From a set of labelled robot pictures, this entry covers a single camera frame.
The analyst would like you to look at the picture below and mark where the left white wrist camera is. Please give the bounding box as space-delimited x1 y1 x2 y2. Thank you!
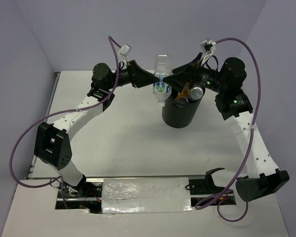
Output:
118 44 132 63

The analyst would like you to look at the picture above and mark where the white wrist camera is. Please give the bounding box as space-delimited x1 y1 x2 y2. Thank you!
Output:
118 44 132 63
200 38 216 66

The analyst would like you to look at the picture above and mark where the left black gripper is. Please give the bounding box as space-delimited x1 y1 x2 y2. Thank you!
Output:
105 59 158 90

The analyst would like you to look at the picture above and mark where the clear bottle blue cap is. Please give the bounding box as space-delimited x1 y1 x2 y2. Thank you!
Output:
176 96 189 109

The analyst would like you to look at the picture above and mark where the black round bin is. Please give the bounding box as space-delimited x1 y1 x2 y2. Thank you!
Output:
162 86 206 128

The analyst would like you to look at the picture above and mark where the clear bottle green label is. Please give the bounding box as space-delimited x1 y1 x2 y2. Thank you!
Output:
152 55 173 107

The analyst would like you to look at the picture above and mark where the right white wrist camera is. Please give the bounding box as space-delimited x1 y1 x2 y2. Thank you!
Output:
200 38 216 66

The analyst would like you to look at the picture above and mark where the aluminium mounting rail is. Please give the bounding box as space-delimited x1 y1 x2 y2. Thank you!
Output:
27 172 237 215

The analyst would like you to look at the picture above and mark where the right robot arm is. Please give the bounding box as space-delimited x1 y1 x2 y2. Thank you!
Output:
162 56 290 202

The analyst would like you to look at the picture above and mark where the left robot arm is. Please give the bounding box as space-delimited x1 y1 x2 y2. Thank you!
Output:
34 60 158 197

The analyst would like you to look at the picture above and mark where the orange juice bottle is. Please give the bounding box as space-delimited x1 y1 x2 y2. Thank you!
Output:
175 82 190 101

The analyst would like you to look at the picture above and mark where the silver foil tape patch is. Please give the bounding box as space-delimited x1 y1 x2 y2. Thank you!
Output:
101 177 192 214

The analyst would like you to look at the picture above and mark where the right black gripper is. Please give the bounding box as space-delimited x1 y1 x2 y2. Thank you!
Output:
162 52 226 93

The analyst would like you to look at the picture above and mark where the clear square plastic bottle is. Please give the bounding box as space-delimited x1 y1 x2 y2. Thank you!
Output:
189 84 205 101

